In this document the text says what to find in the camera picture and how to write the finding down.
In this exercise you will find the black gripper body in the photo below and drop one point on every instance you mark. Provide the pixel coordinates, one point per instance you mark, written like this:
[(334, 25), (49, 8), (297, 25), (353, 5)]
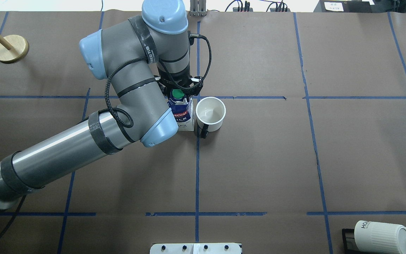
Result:
[(179, 77)]

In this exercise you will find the blue white milk carton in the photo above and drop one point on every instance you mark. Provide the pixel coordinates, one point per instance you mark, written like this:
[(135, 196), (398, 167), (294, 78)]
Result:
[(182, 109)]

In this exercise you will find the white smiley mug black handle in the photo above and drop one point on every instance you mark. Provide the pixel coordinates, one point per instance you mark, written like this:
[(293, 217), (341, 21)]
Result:
[(210, 113)]

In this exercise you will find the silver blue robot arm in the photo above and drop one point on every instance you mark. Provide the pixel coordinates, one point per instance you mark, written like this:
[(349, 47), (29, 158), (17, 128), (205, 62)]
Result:
[(142, 60)]

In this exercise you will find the orange black connector far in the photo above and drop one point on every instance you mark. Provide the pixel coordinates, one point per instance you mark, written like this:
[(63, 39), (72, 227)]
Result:
[(243, 6)]

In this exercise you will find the orange black connector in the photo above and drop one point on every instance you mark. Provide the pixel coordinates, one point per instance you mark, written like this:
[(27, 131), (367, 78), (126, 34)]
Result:
[(278, 6), (243, 6)]

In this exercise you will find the orange black connector near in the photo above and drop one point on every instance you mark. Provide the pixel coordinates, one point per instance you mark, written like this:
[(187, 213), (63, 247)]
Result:
[(278, 6)]

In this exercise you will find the black box white label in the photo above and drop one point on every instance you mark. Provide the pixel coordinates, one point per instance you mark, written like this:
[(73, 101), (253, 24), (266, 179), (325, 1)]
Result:
[(343, 6)]

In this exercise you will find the wooden stand with round base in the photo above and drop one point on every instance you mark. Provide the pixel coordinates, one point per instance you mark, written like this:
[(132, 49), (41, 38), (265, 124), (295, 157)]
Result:
[(13, 48)]

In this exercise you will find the aluminium frame post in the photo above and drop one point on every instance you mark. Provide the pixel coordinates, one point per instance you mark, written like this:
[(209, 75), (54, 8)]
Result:
[(198, 8)]

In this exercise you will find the black wire mug rack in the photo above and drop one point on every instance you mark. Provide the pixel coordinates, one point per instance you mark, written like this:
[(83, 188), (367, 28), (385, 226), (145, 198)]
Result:
[(348, 241)]

